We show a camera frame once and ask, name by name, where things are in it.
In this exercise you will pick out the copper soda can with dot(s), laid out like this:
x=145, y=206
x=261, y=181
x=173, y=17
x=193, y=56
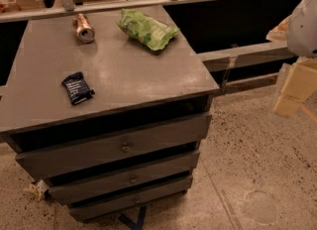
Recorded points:
x=83, y=29

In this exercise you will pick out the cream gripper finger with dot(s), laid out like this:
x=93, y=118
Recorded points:
x=279, y=32
x=299, y=84

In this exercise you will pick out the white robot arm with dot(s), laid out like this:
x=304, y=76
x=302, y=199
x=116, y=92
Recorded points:
x=299, y=31

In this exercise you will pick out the green rice chip bag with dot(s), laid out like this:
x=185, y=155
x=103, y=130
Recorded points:
x=150, y=32

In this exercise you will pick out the middle grey drawer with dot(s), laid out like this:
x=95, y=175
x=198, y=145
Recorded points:
x=106, y=183

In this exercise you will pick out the grey drawer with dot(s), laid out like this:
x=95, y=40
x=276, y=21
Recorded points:
x=131, y=199
x=106, y=183
x=54, y=161

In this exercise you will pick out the grey drawer cabinet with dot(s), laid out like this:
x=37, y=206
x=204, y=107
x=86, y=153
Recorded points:
x=134, y=89

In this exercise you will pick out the bottom grey drawer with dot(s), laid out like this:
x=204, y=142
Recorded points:
x=131, y=199

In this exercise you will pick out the top grey drawer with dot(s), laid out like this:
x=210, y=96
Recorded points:
x=54, y=161

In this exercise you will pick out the dark blue rxbar wrapper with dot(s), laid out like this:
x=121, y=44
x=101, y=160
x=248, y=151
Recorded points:
x=77, y=88

